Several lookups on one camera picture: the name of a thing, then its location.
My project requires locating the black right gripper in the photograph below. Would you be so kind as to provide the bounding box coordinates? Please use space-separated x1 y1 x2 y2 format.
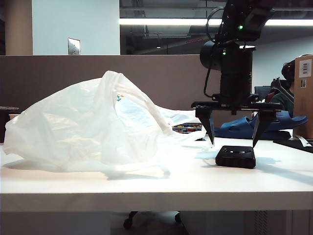
191 93 282 148

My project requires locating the black power bank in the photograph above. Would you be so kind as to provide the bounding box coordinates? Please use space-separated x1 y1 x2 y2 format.
215 145 257 169

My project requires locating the white plastic shopping bag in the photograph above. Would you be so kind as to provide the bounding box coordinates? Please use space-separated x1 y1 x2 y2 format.
2 70 213 175

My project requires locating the blue foam slipper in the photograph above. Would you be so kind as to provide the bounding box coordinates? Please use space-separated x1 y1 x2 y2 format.
248 109 309 133
214 116 292 141

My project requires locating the black computer monitor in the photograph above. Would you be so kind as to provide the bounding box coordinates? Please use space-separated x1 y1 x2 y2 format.
252 85 272 103

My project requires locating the colourful printed box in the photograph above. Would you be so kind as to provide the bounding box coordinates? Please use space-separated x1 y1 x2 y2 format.
171 123 203 134

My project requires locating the person in green shirt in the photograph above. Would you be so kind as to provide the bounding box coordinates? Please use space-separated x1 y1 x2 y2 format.
267 60 295 118

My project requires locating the grey metal chair armrest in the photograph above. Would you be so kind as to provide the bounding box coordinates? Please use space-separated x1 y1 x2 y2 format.
270 76 295 103

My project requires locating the black desk mat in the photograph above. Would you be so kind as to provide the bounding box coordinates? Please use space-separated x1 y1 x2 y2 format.
273 136 313 154

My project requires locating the brown cardboard box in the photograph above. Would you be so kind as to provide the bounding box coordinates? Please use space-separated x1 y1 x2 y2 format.
293 54 313 139

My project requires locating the white paper strip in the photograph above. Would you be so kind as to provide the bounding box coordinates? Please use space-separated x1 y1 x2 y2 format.
295 135 313 148

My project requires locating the brown desk partition panel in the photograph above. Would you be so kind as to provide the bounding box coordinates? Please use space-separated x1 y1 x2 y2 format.
0 54 253 144

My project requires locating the long ceiling light strip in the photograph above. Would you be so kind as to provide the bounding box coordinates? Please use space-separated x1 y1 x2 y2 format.
119 18 313 26

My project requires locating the dark round container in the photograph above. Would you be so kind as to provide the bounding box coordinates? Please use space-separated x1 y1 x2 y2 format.
0 106 20 144

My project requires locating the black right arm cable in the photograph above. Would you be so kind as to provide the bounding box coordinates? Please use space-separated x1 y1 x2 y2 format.
202 6 225 98

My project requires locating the metal wall plate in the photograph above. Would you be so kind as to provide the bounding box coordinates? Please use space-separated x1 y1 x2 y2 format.
67 37 82 55

